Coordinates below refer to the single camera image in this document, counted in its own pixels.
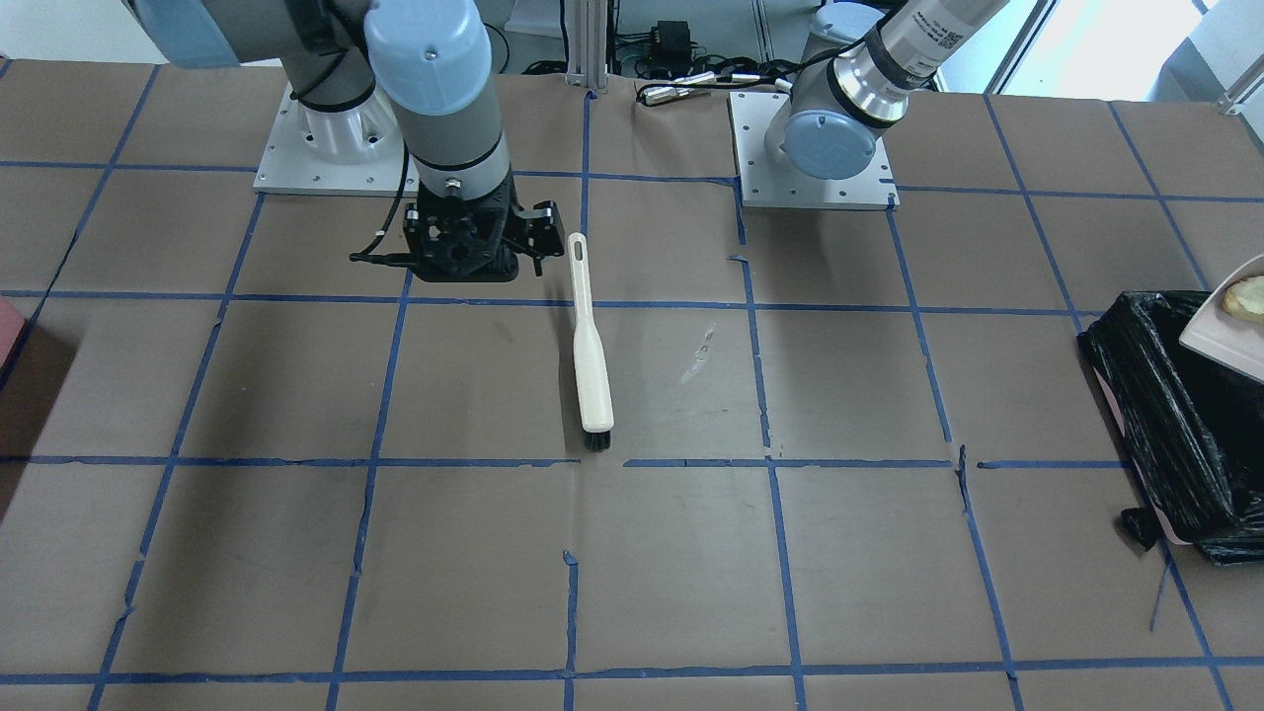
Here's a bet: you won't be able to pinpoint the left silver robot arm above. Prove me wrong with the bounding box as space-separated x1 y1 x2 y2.
763 1 1005 180

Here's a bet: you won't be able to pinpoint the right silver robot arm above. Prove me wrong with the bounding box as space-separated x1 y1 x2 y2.
126 1 565 282

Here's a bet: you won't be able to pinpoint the beige brush black bristles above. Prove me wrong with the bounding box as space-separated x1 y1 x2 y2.
566 232 616 450

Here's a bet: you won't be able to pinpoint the pink plastic bin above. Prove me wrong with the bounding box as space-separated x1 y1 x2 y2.
0 296 27 369

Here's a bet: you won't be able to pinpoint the aluminium frame post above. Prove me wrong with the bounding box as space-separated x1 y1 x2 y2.
560 0 617 95

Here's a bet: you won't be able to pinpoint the brown potato trash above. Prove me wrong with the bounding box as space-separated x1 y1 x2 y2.
1220 275 1264 325

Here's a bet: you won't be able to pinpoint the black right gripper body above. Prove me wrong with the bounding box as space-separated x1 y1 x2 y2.
401 176 565 282

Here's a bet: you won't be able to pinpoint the black bag lined bin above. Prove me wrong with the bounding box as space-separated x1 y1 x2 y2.
1077 288 1263 566

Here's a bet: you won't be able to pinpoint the beige dustpan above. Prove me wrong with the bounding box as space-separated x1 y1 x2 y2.
1178 256 1263 383

